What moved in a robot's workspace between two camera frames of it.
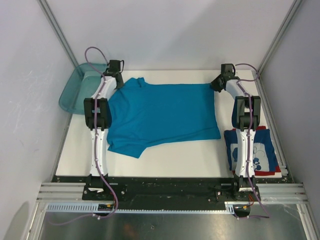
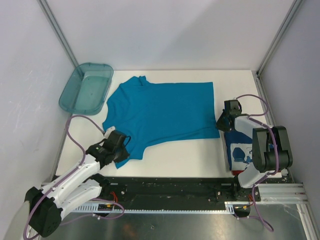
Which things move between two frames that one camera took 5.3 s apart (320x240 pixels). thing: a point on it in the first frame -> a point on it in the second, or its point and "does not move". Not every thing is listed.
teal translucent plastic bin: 83,83 does not move
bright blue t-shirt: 143,115 does not move
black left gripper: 121,84 -> 124,155
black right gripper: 216,87 -> 219,124
